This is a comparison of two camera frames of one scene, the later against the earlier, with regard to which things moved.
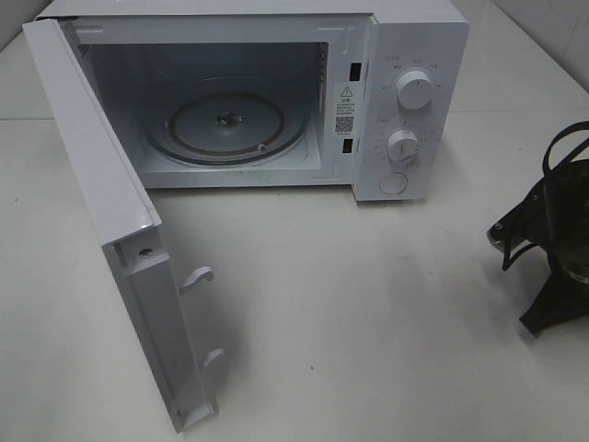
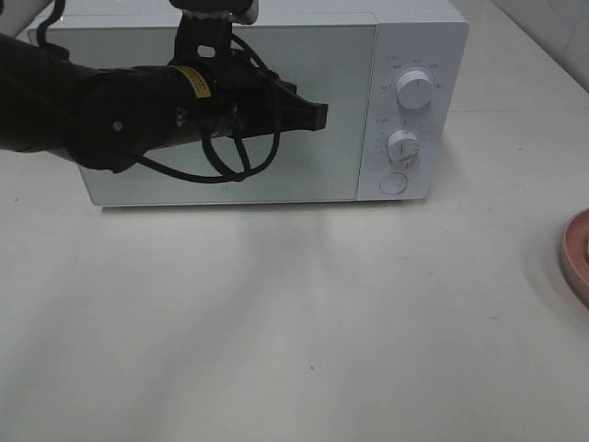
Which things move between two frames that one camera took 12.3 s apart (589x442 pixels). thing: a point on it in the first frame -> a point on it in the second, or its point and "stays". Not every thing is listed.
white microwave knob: [414, 89] stays
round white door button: [393, 182] stays
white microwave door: [126, 220] -> [330, 63]
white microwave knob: [403, 147] stays
